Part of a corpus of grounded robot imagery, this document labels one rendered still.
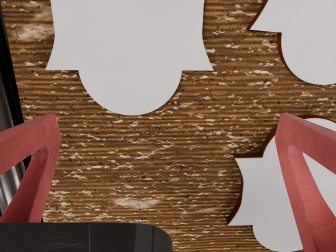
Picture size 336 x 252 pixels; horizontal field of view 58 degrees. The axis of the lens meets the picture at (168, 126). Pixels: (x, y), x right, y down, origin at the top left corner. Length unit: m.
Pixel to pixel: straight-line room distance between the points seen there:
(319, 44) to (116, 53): 0.16
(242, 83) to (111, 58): 0.11
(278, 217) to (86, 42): 0.24
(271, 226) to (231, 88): 0.15
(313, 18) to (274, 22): 0.03
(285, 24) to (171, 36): 0.09
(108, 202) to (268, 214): 0.16
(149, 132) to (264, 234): 0.16
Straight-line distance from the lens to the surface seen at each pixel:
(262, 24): 0.25
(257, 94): 0.27
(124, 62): 0.24
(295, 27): 0.26
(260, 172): 0.29
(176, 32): 0.24
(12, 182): 0.35
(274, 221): 0.33
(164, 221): 0.32
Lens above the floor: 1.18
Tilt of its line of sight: 66 degrees down
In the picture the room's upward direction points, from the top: 174 degrees clockwise
